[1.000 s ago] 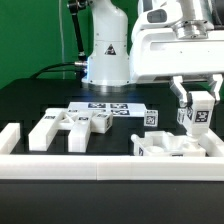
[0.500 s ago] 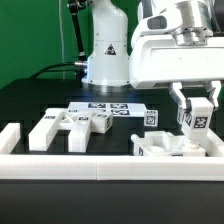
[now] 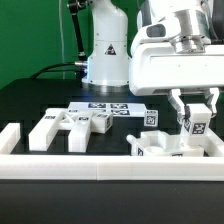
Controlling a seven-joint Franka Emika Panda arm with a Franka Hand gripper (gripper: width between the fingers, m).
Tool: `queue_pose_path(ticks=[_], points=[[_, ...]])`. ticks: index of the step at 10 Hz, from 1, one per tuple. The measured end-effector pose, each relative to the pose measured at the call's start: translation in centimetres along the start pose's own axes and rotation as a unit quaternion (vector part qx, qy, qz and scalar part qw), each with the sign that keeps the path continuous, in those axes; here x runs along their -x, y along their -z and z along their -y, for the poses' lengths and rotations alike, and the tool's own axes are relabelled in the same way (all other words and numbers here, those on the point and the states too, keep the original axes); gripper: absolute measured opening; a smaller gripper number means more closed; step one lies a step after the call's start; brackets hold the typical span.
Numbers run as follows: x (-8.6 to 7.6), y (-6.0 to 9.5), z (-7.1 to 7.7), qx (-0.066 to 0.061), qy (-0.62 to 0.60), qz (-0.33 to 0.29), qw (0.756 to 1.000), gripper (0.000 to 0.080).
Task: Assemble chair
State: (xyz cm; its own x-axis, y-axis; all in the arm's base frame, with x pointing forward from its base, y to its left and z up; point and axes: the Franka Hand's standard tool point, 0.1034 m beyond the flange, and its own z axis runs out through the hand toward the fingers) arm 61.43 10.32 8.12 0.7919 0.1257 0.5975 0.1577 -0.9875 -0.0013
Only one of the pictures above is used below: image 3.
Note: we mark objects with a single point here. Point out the white front fence rail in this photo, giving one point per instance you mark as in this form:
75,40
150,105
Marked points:
56,167

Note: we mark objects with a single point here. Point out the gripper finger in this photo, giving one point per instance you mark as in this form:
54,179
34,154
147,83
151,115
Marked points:
212,95
177,104

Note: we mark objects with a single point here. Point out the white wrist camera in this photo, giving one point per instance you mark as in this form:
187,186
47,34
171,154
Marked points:
165,30

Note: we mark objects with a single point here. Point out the white right fence rail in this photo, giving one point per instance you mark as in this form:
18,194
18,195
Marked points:
214,146

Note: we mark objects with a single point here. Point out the white chair back frame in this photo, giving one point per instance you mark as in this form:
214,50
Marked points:
78,125

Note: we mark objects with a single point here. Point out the white tag sheet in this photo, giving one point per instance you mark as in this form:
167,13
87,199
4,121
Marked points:
118,109

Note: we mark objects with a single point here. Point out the black camera stand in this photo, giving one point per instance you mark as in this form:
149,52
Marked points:
74,7

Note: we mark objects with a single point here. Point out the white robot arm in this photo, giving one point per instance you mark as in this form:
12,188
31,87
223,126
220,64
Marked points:
109,63

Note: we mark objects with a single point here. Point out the white fence rail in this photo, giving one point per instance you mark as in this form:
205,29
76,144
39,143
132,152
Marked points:
9,138
214,146
56,167

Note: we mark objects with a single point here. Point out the white left fence rail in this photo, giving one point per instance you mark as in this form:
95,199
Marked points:
9,138

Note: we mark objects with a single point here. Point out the white chair seat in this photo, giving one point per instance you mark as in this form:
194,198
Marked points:
162,144

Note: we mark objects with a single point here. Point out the tagged white cube left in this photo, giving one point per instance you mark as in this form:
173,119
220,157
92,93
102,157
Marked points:
151,118

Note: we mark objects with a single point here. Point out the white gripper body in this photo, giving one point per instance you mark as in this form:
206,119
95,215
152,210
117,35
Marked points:
156,68

